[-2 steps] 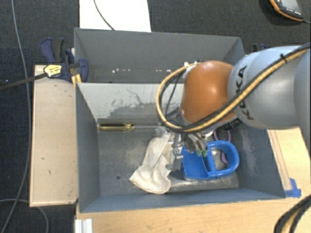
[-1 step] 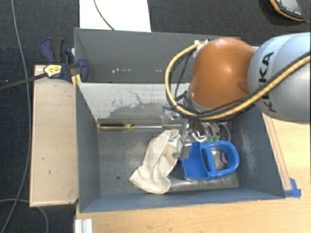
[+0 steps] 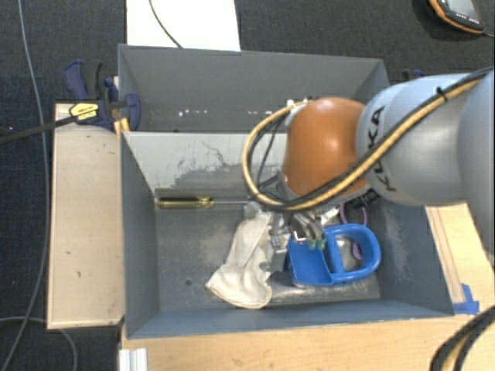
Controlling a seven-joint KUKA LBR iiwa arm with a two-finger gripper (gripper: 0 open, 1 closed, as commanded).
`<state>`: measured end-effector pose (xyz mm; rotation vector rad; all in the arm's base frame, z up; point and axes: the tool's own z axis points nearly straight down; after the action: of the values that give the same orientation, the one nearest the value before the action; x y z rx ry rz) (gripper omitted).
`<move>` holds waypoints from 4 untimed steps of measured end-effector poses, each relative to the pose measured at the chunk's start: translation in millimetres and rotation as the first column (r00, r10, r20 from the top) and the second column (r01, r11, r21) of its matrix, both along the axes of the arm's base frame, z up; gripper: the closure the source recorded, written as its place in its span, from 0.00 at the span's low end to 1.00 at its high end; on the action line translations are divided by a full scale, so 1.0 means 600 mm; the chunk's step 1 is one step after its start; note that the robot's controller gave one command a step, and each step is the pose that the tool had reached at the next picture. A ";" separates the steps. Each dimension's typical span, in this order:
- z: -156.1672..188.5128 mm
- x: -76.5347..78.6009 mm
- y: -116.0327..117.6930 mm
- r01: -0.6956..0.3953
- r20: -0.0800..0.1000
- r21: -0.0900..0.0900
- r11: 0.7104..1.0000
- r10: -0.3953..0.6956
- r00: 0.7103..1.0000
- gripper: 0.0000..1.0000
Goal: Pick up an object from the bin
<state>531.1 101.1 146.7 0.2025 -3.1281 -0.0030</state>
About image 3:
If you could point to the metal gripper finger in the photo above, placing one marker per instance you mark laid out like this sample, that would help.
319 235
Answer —
279 259

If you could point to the blue plastic scoop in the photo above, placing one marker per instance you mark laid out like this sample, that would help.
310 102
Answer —
309 265

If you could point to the white cloth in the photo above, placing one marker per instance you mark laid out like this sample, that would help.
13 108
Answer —
243 273

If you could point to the grey metal bin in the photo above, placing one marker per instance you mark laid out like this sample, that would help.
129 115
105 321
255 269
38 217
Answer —
185 246

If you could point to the pale wood board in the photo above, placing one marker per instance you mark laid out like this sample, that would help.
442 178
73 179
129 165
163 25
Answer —
87 226

